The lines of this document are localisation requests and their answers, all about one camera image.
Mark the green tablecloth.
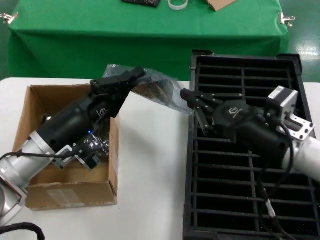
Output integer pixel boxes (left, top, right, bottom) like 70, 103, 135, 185
6, 0, 291, 82

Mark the black slotted container tray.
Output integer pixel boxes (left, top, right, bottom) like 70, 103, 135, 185
181, 49, 320, 240

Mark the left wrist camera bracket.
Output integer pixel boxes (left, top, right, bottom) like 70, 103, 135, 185
51, 143, 101, 172

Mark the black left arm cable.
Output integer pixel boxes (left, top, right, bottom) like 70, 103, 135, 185
0, 149, 76, 240

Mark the brown cardboard piece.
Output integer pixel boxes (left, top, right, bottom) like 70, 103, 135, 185
206, 0, 238, 13

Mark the translucent antistatic bag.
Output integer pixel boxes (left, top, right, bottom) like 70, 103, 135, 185
102, 63, 195, 116

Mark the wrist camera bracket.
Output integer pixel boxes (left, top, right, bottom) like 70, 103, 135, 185
51, 143, 101, 172
264, 85, 316, 141

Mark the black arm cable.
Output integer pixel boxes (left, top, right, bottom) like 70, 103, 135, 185
257, 119, 298, 240
0, 149, 76, 240

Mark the bagged graphics card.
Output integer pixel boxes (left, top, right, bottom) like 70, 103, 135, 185
83, 133, 111, 157

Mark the clear tape roll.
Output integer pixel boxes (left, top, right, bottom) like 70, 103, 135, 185
166, 0, 189, 11

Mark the silver binder clip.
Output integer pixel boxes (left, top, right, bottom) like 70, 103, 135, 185
0, 12, 20, 25
277, 12, 296, 28

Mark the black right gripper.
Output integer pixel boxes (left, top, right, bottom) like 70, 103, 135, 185
179, 88, 294, 166

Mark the brown cardboard box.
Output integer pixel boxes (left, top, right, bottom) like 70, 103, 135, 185
11, 83, 120, 212

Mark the black glittery bag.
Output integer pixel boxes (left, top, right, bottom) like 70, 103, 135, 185
120, 0, 162, 8

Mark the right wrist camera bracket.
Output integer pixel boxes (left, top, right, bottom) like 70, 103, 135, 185
264, 85, 316, 141

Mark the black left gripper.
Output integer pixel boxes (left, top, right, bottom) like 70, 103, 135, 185
37, 66, 146, 154

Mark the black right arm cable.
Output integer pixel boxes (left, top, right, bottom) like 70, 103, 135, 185
257, 119, 298, 240

